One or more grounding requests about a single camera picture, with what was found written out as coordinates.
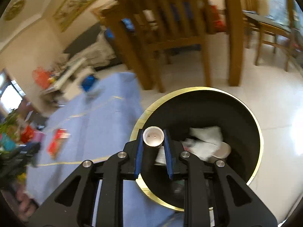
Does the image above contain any orange plastic basket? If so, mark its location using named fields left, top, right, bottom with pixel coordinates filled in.
left=32, top=67, right=50, bottom=90

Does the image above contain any red cigarette pack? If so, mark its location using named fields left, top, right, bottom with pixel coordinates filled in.
left=47, top=129, right=70, bottom=159

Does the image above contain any crumpled white tissue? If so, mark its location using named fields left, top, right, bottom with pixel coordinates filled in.
left=181, top=126, right=223, bottom=161

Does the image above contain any black round trash bin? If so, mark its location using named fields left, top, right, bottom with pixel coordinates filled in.
left=129, top=86, right=265, bottom=212

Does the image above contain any blue cloth covered table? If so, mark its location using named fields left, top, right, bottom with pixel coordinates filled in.
left=25, top=72, right=185, bottom=227

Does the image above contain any red bag under table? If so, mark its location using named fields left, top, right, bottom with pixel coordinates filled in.
left=210, top=5, right=226, bottom=33

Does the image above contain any framed flower painting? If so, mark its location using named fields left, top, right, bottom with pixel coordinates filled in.
left=53, top=0, right=97, bottom=32

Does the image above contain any blue lidded white jar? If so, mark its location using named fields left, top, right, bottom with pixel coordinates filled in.
left=81, top=74, right=103, bottom=99

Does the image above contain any wooden dining table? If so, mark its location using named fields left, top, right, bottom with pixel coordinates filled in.
left=91, top=0, right=246, bottom=90

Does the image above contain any wooden chair with cushion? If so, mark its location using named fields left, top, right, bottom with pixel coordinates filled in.
left=244, top=0, right=295, bottom=72

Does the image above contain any white paper cup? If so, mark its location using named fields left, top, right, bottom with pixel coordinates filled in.
left=209, top=142, right=232, bottom=162

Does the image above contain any dark sofa with lace cover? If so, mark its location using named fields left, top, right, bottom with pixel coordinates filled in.
left=63, top=23, right=123, bottom=71

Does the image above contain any white low tv cabinet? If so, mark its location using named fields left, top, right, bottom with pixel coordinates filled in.
left=41, top=58, right=97, bottom=107

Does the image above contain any front wooden chair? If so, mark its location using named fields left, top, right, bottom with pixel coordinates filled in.
left=100, top=0, right=213, bottom=93

